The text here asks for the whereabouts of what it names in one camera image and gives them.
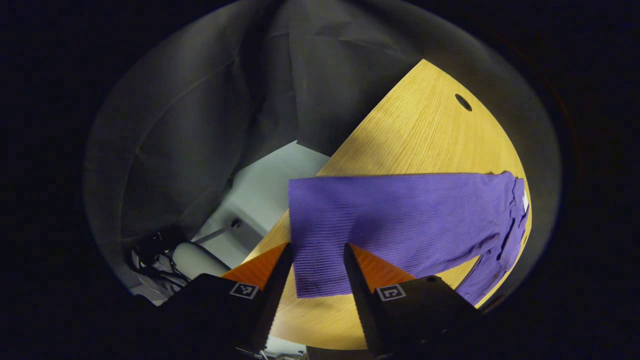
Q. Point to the thin metal rod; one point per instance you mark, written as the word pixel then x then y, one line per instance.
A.
pixel 217 233

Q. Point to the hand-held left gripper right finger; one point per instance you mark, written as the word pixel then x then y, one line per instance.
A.
pixel 362 300

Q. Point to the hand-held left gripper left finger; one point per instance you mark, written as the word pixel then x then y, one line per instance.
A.
pixel 272 295

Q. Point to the purple knit garment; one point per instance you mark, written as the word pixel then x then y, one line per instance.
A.
pixel 400 220

